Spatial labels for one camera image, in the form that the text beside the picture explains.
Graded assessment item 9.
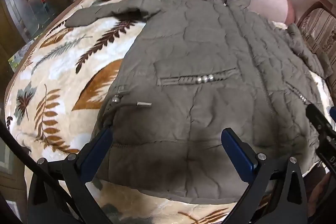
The leaf print blanket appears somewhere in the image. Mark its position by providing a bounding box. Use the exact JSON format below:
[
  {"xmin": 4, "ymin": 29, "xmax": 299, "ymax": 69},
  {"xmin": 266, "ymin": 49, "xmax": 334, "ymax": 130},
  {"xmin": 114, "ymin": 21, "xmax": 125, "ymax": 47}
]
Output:
[{"xmin": 4, "ymin": 0, "xmax": 336, "ymax": 224}]

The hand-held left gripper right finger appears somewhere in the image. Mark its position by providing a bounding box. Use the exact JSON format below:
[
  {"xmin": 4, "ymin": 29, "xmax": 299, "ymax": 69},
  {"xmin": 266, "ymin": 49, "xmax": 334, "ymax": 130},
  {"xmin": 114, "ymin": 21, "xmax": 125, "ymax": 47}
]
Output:
[{"xmin": 221, "ymin": 128, "xmax": 308, "ymax": 224}]

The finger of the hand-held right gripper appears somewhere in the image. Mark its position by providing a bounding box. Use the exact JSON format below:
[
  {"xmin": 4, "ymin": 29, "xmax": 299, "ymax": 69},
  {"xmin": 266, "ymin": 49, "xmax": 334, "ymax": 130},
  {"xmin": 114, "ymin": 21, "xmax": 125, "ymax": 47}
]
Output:
[{"xmin": 306, "ymin": 103, "xmax": 336, "ymax": 139}]

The olive puffer jacket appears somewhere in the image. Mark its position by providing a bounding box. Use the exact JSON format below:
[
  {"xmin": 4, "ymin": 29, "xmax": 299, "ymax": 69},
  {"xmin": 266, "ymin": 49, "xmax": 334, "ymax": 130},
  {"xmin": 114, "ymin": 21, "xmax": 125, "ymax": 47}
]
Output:
[{"xmin": 66, "ymin": 0, "xmax": 332, "ymax": 205}]

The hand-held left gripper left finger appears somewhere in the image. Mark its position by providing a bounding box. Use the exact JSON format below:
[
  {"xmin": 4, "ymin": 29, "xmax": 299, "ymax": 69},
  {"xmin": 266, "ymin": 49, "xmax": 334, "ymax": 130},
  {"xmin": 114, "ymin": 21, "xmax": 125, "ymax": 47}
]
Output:
[{"xmin": 28, "ymin": 127, "xmax": 114, "ymax": 224}]

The striped sofa armrest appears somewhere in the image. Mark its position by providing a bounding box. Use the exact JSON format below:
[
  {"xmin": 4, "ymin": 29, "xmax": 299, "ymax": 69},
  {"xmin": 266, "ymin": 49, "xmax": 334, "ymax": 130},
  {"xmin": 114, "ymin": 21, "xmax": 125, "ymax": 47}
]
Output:
[{"xmin": 296, "ymin": 2, "xmax": 336, "ymax": 81}]

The glass panel door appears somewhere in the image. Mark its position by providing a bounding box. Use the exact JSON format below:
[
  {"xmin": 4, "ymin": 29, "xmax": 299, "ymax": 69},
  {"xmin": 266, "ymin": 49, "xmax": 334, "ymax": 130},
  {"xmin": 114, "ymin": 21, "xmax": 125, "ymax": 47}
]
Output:
[{"xmin": 0, "ymin": 0, "xmax": 74, "ymax": 46}]

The black cable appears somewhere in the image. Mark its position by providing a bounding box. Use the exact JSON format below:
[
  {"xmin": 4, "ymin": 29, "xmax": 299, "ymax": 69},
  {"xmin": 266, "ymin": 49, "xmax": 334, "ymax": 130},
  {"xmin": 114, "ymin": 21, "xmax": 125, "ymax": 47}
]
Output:
[{"xmin": 0, "ymin": 118, "xmax": 79, "ymax": 214}]

